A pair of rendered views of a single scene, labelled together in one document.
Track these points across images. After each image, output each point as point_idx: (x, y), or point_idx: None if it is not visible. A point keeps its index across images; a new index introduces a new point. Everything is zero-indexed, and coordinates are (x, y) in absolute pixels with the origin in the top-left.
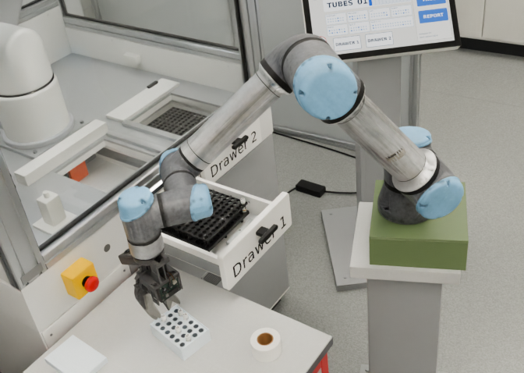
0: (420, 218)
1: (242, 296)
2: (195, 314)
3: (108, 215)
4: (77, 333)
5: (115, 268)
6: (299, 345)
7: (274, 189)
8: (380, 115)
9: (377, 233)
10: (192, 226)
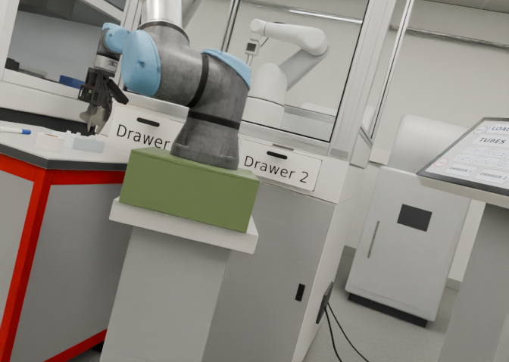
0: (173, 148)
1: (222, 320)
2: (101, 154)
3: (163, 109)
4: None
5: None
6: (46, 152)
7: (311, 264)
8: None
9: (157, 148)
10: None
